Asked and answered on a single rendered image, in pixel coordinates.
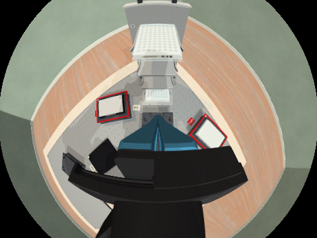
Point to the black rectangular pad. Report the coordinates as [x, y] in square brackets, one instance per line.
[102, 158]

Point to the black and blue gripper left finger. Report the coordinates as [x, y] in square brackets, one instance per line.
[145, 137]

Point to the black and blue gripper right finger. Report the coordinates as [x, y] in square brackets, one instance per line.
[172, 139]

